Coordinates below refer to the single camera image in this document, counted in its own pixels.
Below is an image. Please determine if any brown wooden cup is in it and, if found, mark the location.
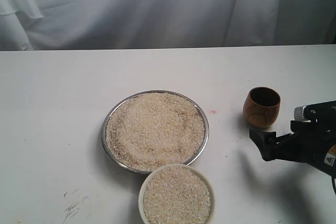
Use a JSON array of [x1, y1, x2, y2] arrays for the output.
[[243, 87, 281, 129]]

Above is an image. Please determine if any white ceramic rice bowl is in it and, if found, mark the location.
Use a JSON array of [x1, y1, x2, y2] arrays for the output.
[[138, 164, 215, 223]]

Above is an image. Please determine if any round steel rice plate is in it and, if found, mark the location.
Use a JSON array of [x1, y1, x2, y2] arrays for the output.
[[100, 90, 209, 174]]

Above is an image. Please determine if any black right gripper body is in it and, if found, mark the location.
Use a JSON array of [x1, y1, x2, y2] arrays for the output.
[[275, 120, 335, 174]]

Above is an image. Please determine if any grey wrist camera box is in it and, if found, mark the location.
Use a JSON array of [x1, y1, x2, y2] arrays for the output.
[[293, 101, 336, 122]]

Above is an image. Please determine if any white backdrop cloth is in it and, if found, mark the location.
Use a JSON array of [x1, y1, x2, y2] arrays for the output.
[[1, 0, 335, 50]]

